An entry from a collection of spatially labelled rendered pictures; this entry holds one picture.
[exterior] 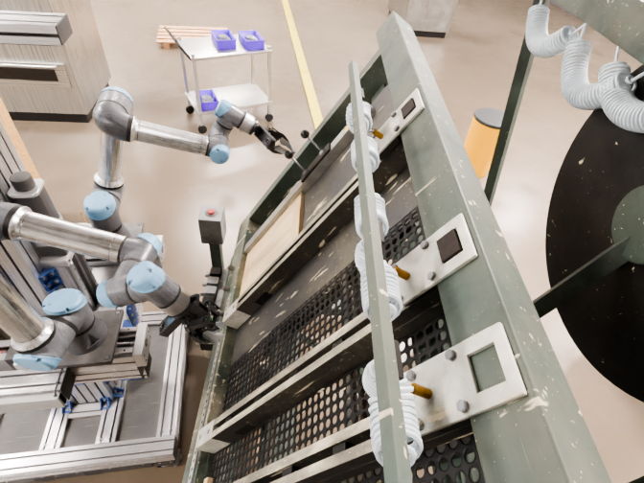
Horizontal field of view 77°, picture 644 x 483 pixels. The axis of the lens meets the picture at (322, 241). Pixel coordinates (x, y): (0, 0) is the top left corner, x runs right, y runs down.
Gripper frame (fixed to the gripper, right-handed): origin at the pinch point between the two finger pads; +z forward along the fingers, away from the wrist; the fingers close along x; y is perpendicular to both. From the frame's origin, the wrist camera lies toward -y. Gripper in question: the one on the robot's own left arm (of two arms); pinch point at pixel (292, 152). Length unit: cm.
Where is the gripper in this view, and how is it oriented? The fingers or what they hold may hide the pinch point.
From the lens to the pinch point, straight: 177.2
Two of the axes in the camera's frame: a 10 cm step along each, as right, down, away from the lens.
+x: -5.5, 7.8, 3.0
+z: 8.1, 4.2, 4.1
